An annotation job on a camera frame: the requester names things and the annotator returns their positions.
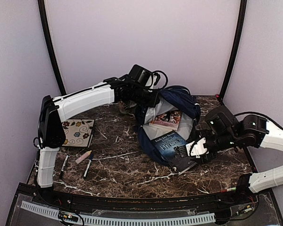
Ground navy blue student backpack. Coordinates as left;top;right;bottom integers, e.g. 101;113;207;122
135;86;201;173

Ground black front table rail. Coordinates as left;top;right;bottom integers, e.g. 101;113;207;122
41;191;238;212

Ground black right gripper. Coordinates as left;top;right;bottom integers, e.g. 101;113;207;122
190;129;239;164

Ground pink Taming of Shrew book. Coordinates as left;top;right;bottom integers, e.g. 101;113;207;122
148;110;182;130

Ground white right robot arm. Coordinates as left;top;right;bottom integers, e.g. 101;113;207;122
180;105;283;204

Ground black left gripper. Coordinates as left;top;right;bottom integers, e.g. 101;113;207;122
131;85;159;107

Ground black marker pen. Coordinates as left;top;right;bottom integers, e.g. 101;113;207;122
59;154;69;179

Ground blue capped marker pen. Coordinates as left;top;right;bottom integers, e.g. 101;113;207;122
83;159;92;179

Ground black frame post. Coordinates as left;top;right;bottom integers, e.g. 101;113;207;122
216;0;248;105
37;0;67;95

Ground black left frame post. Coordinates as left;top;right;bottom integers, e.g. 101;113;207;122
37;0;67;95

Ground black right frame post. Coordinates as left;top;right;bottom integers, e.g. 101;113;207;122
216;0;248;105

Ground pink crayon shaped eraser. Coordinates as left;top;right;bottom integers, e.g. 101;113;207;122
75;151;92;164

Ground white cable duct strip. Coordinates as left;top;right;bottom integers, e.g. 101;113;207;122
20;201;216;226

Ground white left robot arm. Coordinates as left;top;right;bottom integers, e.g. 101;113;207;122
36;65;166;205

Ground red white pen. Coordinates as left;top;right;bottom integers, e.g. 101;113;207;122
220;187;236;193

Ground cream seashell mug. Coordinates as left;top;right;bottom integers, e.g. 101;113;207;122
118;101;137;114

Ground dark blue hardcover book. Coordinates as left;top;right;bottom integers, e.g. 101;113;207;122
151;130;197;175

